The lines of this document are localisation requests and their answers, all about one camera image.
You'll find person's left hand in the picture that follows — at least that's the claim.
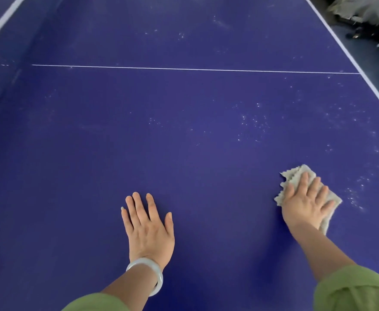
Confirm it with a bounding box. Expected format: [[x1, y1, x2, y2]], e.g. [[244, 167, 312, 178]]
[[120, 192, 176, 273]]

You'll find person's right hand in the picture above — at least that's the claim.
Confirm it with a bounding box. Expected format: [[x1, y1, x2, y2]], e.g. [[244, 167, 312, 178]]
[[281, 172, 336, 237]]

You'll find dark table tennis net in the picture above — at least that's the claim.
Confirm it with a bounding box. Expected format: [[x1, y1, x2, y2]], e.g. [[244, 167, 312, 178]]
[[0, 0, 64, 127]]

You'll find person's left forearm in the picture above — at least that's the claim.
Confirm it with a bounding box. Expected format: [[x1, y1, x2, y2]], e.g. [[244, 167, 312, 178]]
[[100, 271, 159, 303]]

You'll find person's right forearm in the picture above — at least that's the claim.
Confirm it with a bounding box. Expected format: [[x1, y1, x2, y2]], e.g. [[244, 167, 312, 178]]
[[288, 223, 357, 282]]

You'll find crumpled beige paper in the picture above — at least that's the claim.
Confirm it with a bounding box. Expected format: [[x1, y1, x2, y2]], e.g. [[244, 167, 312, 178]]
[[327, 0, 379, 25]]

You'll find green right sleeve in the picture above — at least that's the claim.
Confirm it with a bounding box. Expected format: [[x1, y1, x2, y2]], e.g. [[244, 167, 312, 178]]
[[313, 264, 379, 311]]

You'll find white jade bracelet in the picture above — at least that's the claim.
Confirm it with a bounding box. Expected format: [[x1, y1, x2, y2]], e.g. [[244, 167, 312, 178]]
[[125, 257, 164, 298]]

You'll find grey cleaning cloth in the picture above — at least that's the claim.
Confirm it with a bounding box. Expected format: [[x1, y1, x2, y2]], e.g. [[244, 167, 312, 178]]
[[273, 164, 343, 236]]

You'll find blue table tennis table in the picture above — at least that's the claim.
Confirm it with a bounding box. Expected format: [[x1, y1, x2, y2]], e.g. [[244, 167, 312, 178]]
[[0, 0, 379, 311]]

